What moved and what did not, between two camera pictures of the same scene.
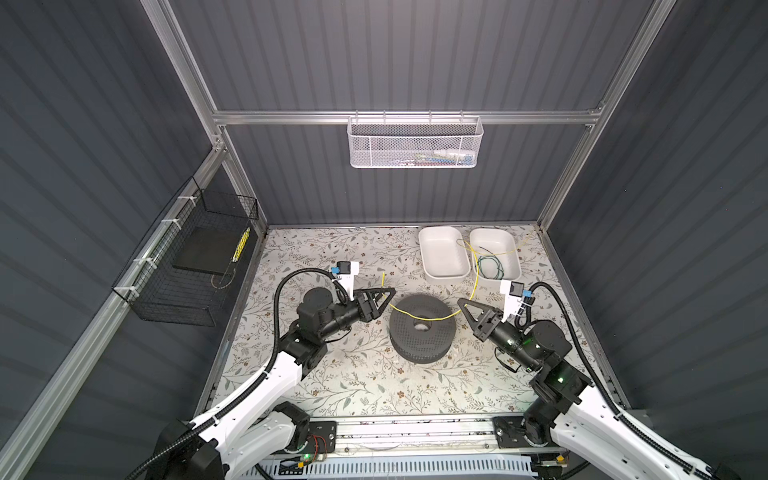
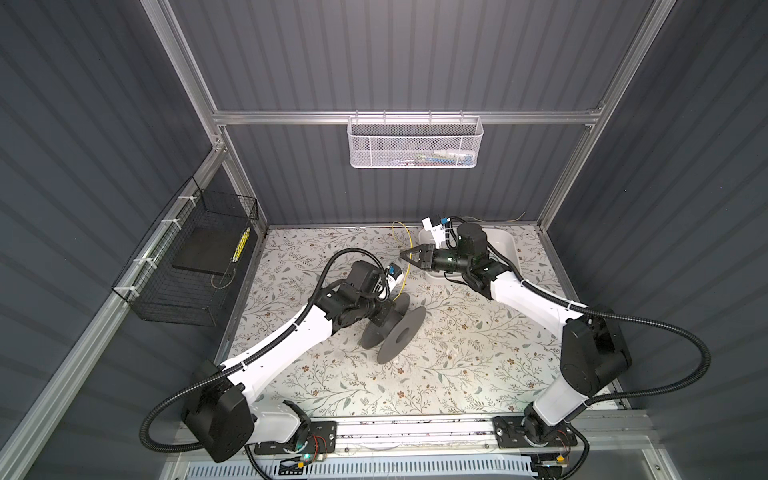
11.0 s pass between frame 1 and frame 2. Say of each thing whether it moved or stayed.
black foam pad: stayed
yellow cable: moved
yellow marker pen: stayed
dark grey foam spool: moved
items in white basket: stayed
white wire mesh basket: stayed
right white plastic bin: stayed
